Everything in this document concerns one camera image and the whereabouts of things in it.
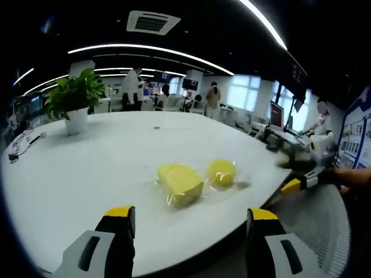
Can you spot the long ceiling light strip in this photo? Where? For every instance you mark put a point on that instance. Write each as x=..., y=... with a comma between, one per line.
x=150, y=53

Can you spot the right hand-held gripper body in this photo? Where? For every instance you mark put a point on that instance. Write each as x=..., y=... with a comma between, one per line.
x=322, y=149

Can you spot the curved ceiling light strip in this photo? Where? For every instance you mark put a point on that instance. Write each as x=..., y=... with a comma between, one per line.
x=265, y=21

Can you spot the green potted plant white pot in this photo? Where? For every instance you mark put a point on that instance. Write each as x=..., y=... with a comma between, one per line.
x=74, y=95

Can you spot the rectangular yellow silicone block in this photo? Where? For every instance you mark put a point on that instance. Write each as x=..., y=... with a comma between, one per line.
x=181, y=182

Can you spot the white mesh chair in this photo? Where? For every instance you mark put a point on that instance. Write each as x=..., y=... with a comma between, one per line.
x=324, y=226

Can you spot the ceiling air conditioner vent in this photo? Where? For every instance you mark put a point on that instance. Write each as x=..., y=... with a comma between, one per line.
x=153, y=22

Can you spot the computer monitor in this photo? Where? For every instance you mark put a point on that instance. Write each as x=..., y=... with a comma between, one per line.
x=276, y=114

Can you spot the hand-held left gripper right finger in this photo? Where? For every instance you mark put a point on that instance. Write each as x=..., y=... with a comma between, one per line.
x=269, y=234

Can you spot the rounded yellow silicone block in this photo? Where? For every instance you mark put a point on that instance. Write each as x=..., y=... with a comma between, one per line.
x=221, y=172

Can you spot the blue wall poster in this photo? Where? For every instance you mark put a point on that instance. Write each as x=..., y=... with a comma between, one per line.
x=358, y=130

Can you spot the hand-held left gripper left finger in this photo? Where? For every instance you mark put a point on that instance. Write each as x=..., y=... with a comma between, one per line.
x=116, y=231

